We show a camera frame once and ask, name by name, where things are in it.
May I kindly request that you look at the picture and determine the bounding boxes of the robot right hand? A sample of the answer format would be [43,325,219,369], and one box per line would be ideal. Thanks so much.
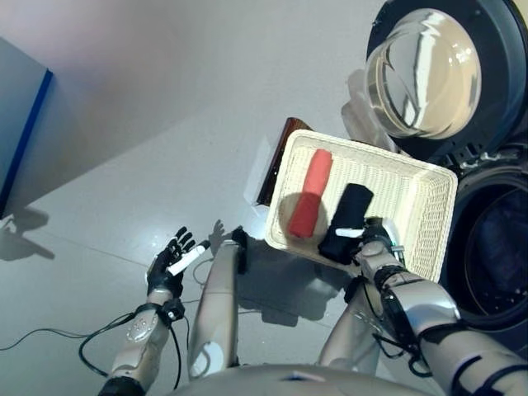
[335,217,394,266]

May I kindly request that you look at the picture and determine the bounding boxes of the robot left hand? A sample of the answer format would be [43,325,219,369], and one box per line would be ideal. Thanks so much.
[146,225,212,296]

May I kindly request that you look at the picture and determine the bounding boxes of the black cloth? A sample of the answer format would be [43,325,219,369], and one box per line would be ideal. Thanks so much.
[317,182,375,266]

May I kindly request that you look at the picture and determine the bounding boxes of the red cloth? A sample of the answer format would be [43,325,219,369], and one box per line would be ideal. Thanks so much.
[288,148,335,240]

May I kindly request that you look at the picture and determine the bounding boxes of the grey washing machine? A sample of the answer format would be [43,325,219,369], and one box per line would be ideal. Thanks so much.
[436,141,528,332]

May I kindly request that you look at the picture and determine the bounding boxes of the white wicker basket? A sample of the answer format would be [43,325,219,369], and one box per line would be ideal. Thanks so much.
[265,129,460,285]

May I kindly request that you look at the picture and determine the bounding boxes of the silver robot left leg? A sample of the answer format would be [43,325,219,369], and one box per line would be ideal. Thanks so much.
[186,228,249,379]

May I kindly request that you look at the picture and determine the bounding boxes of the silver robot leg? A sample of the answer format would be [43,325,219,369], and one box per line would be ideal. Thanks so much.
[318,275,394,377]
[186,228,249,379]

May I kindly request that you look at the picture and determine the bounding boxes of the silver robot right leg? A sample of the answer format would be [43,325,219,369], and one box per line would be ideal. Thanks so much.
[318,275,394,377]

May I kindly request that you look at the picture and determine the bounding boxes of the brown glossy box stool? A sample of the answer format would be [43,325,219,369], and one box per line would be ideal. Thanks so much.
[255,116,318,208]

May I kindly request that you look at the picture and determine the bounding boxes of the silver robot torso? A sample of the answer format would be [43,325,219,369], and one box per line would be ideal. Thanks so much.
[164,363,427,396]

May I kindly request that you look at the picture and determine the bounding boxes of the round glass washer door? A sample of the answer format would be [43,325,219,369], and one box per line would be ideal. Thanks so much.
[364,0,528,163]

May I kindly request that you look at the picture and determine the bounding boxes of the blue-edged white panel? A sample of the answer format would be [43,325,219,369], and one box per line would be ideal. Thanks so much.
[0,36,55,220]

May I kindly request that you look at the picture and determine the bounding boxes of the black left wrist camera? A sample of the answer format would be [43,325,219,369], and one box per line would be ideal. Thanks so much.
[162,299,187,323]

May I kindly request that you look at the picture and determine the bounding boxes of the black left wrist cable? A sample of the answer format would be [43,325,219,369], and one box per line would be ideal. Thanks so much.
[78,308,194,391]

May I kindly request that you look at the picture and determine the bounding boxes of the thin floor cable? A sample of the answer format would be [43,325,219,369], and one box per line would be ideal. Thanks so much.
[0,327,90,352]

